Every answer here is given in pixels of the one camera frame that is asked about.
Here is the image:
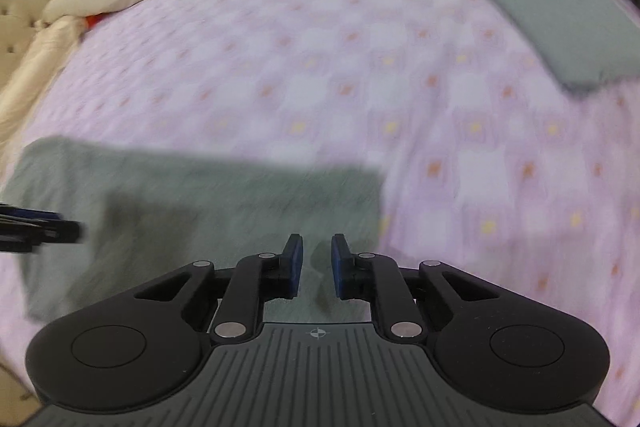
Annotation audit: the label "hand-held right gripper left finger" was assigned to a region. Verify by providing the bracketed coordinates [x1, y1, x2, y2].
[132, 233, 305, 341]

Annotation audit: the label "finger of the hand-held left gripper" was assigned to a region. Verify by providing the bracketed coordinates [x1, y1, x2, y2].
[0, 203, 82, 254]

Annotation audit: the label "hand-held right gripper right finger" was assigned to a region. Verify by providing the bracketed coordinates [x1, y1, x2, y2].
[331, 233, 502, 341]

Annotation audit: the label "grey speckled pants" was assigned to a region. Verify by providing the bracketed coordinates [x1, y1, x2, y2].
[0, 136, 387, 324]

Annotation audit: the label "cream satin bed cover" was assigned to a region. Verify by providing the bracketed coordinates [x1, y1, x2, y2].
[0, 14, 87, 158]

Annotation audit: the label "purple patterned bedsheet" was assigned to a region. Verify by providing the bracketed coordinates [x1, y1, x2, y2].
[0, 0, 640, 408]

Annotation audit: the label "folded grey cloth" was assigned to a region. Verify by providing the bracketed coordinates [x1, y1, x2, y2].
[471, 0, 640, 100]

